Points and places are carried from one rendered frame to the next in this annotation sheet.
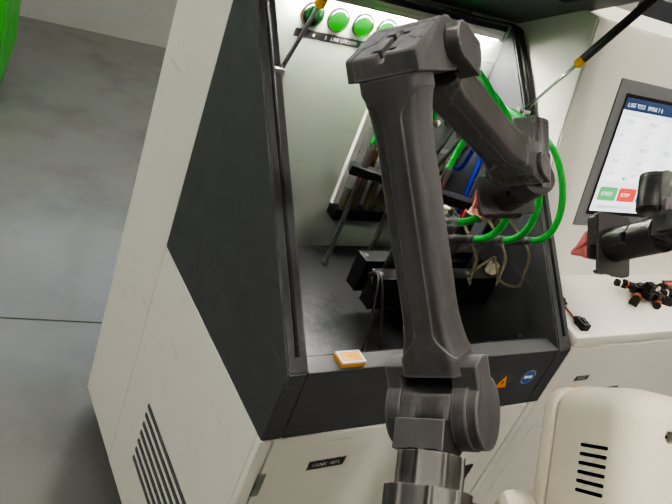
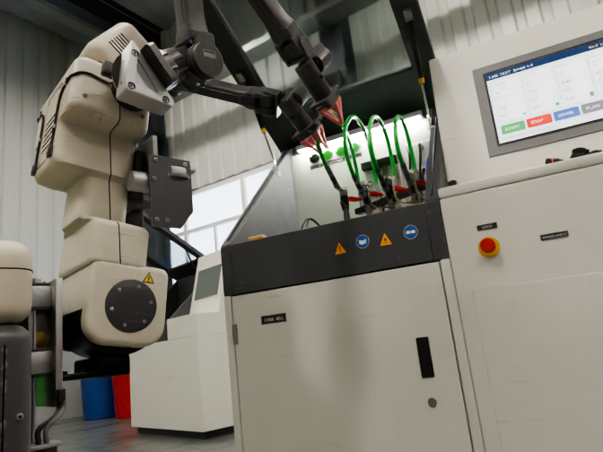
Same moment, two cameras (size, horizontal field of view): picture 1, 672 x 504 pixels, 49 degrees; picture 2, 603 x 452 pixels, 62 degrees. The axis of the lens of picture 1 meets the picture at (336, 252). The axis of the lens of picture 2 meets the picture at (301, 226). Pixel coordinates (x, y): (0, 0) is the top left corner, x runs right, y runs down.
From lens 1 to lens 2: 1.96 m
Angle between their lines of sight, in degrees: 74
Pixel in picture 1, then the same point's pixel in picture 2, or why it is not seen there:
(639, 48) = (476, 53)
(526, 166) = (247, 91)
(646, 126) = (521, 78)
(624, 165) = (517, 106)
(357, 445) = (289, 303)
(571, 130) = (444, 111)
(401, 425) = not seen: hidden behind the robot
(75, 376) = not seen: outside the picture
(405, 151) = not seen: hidden behind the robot
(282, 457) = (241, 310)
